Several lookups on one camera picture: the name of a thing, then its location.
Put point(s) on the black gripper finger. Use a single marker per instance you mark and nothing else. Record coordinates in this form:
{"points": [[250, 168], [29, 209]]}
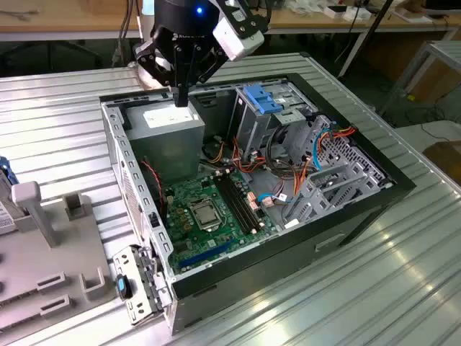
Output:
{"points": [[158, 66], [207, 66]]}

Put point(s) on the hard disk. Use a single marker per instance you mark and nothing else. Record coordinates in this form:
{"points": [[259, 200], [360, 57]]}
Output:
{"points": [[4, 212]]}

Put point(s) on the grey disk bay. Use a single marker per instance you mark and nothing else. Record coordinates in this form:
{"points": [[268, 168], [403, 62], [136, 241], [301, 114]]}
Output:
{"points": [[317, 200]]}

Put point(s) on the blue plastic drive latch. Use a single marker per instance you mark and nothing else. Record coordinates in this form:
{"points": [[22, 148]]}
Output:
{"points": [[264, 104]]}

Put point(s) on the silver drive cage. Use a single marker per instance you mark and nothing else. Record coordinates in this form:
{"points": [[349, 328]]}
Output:
{"points": [[248, 122]]}

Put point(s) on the grey power supply unit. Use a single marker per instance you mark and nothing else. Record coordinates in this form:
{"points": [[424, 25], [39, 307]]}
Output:
{"points": [[169, 144]]}

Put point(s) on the long wooden desk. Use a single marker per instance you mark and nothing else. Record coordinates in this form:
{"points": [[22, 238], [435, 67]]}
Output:
{"points": [[72, 18]]}

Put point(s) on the black case fan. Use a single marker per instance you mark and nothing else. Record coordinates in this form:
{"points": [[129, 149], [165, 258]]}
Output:
{"points": [[158, 187]]}

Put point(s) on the black RAM slot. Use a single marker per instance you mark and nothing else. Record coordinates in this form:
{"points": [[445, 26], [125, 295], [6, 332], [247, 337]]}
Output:
{"points": [[236, 203], [232, 203], [241, 203], [246, 203]]}

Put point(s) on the CPU socket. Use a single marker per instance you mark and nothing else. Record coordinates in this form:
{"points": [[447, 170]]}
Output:
{"points": [[191, 206]]}

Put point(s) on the silver CPU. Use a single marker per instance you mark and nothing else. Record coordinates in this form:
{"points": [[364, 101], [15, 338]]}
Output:
{"points": [[204, 217]]}

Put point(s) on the white cardboard box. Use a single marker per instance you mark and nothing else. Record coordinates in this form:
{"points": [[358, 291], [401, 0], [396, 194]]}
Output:
{"points": [[351, 15]]}

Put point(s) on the black slanted pole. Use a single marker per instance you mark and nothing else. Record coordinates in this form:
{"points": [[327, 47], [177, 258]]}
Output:
{"points": [[366, 36]]}

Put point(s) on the green motherboard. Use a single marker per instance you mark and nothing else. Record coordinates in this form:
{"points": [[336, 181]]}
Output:
{"points": [[201, 248]]}

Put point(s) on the blue expansion slot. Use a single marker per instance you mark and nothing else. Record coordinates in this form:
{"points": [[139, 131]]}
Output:
{"points": [[205, 254]]}

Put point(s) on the silver hinged slot retainer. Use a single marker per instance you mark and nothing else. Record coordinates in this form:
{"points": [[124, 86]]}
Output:
{"points": [[131, 263]]}

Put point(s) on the black open PC case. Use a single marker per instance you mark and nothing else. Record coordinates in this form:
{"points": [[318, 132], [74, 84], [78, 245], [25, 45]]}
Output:
{"points": [[270, 259]]}

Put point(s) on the grey parts rack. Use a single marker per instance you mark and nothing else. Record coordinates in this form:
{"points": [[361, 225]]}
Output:
{"points": [[72, 252]]}

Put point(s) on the blue black latch knob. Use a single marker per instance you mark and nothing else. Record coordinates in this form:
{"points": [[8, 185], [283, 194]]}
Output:
{"points": [[122, 285]]}

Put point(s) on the brown cardboard box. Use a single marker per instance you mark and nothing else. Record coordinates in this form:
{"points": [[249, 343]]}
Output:
{"points": [[446, 158]]}

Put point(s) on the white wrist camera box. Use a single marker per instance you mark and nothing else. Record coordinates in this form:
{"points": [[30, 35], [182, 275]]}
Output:
{"points": [[234, 39]]}

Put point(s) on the aluminium frame table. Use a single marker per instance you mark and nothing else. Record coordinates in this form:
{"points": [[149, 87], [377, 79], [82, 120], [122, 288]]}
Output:
{"points": [[446, 46]]}

